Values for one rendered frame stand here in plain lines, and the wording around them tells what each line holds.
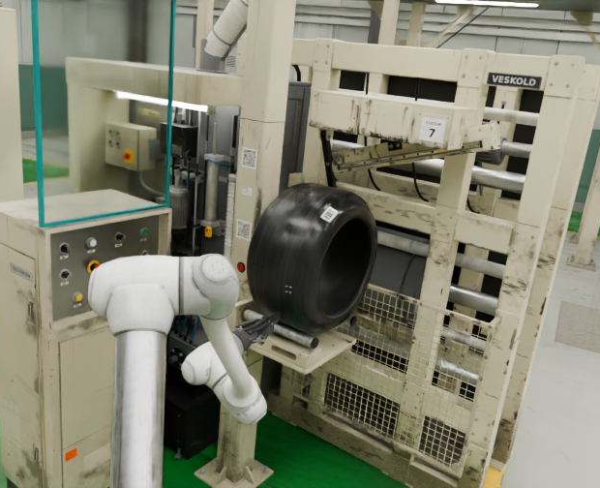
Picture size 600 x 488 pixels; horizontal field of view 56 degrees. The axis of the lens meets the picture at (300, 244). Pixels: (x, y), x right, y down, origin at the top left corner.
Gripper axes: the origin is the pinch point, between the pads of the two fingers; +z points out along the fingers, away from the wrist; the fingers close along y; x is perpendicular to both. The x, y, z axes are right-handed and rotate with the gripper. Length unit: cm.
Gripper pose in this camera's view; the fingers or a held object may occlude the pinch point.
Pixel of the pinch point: (273, 319)
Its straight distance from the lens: 204.0
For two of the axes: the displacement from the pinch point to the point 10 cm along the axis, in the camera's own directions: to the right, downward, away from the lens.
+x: -0.2, 9.2, 3.9
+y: -8.1, -2.5, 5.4
